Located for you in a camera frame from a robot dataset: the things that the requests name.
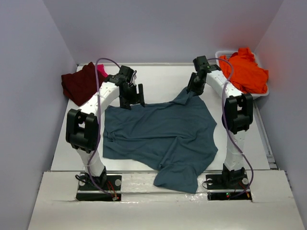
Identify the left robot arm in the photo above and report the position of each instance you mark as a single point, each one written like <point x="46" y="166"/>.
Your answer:
<point x="83" y="127"/>

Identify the orange t shirt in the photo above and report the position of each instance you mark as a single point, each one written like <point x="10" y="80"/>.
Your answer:
<point x="248" y="77"/>

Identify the teal blue t shirt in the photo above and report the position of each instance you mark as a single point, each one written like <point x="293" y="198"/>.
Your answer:
<point x="175" y="138"/>

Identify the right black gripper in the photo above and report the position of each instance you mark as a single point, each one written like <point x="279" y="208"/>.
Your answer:
<point x="191" y="86"/>

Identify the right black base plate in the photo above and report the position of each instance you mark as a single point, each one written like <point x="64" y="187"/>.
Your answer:
<point x="220" y="190"/>

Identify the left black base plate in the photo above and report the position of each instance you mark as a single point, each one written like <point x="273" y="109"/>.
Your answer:
<point x="86" y="191"/>

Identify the dark red folded t shirt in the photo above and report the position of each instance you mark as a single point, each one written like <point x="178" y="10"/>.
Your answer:
<point x="80" y="86"/>

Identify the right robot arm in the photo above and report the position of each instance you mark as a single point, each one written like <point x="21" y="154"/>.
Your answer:
<point x="237" y="116"/>

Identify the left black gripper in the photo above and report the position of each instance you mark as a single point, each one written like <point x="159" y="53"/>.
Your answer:
<point x="137" y="98"/>

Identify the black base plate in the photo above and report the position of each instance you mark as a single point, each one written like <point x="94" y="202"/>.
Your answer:
<point x="220" y="190"/>
<point x="86" y="191"/>

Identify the white plastic basket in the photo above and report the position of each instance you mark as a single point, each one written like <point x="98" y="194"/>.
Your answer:
<point x="229" y="53"/>

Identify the pink folded t shirt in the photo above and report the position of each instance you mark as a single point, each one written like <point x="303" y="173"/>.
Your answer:
<point x="101" y="70"/>

